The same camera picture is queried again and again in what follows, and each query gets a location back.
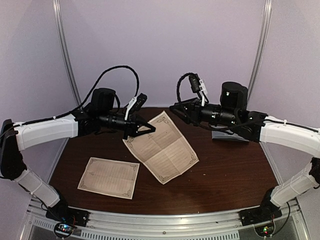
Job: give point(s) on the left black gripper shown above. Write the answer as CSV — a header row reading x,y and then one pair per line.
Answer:
x,y
131,127

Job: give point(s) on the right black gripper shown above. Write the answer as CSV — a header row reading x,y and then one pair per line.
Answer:
x,y
193,109

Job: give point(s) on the beige letter paper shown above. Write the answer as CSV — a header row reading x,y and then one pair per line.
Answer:
x,y
109,177
166,153

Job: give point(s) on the grey envelope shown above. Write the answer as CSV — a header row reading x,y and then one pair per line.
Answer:
x,y
227,136

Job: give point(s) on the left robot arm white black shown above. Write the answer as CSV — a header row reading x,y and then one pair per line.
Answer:
x,y
17,137

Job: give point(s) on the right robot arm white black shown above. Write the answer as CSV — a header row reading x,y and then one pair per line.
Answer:
x,y
231,115

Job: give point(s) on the left circuit board with leds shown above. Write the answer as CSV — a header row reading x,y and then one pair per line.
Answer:
x,y
62,230

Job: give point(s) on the circuit board with leds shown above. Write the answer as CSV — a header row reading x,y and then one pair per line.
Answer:
x,y
62,230
264,230

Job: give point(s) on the right circuit board with leds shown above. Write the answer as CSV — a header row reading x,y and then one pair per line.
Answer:
x,y
264,230

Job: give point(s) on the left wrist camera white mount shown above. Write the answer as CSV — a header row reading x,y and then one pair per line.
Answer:
x,y
135,104

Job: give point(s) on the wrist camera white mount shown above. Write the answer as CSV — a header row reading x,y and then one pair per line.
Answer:
x,y
135,104
198,87

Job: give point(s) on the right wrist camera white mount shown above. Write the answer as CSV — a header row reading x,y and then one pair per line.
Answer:
x,y
198,87

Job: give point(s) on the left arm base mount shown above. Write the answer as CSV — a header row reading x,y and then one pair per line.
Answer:
x,y
74,217

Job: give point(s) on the right aluminium frame post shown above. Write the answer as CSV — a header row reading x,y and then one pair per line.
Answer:
x,y
263,35

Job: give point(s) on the aluminium frame post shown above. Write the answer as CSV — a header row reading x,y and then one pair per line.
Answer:
x,y
263,35
64,50

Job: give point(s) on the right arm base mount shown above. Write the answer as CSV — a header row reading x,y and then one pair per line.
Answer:
x,y
260,214

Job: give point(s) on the left aluminium frame post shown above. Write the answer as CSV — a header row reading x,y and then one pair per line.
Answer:
x,y
64,50

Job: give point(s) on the front aluminium rail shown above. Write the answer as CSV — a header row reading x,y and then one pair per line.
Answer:
x,y
223,225

